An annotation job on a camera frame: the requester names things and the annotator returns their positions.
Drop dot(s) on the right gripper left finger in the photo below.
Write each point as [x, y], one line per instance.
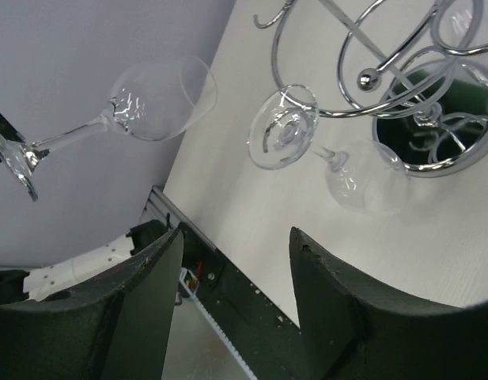
[113, 326]

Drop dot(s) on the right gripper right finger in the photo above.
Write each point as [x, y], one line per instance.
[354, 326]

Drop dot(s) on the clear round wine glass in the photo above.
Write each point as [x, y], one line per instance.
[158, 100]

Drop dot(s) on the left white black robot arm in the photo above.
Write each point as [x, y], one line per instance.
[22, 159]

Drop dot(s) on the clear wine glass on rack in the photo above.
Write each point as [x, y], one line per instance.
[365, 176]

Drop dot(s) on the chrome wine glass rack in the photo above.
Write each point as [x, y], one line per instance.
[461, 138]

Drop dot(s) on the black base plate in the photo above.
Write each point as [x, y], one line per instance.
[233, 330]

